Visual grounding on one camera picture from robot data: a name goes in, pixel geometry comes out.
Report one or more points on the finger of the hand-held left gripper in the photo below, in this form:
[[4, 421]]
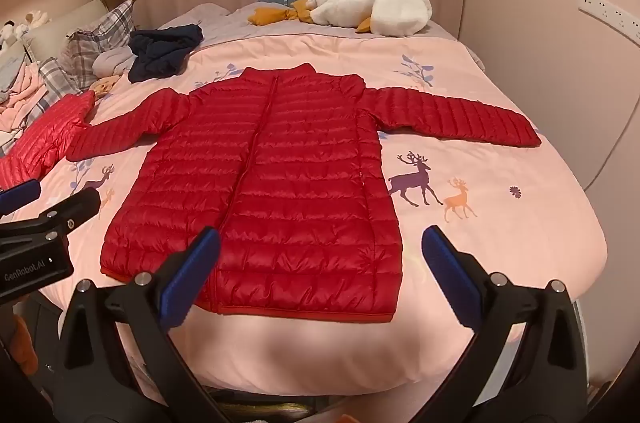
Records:
[[70, 210], [17, 198]]

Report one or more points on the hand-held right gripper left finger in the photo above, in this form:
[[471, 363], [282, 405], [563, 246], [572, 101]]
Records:
[[190, 278]]

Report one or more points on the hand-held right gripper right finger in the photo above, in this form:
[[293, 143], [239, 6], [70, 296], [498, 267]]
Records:
[[450, 278]]

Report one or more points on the dark red puffer jacket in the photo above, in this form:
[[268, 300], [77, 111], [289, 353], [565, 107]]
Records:
[[280, 163]]

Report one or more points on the pink deer print bedspread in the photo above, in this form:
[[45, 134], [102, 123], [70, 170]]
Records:
[[450, 283]]

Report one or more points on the bright red puffer jacket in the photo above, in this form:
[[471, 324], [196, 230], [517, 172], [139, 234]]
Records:
[[45, 133]]

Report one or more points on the orange cloth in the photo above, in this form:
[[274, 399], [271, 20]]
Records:
[[25, 345]]

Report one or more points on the pink clothing pile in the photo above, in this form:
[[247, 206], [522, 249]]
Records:
[[25, 95]]

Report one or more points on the plaid pillow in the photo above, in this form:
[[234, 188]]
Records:
[[100, 30], [57, 75]]

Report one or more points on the grey cloth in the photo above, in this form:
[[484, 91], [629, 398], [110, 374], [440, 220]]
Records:
[[112, 60]]

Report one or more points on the small plush toys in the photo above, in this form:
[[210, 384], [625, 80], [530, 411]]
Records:
[[20, 28]]

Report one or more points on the navy blue garment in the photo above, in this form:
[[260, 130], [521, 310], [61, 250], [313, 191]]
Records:
[[160, 53]]

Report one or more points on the white goose plush toy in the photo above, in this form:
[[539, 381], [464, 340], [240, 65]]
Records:
[[380, 5]]

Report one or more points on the white wall socket strip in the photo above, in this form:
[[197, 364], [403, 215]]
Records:
[[607, 10]]

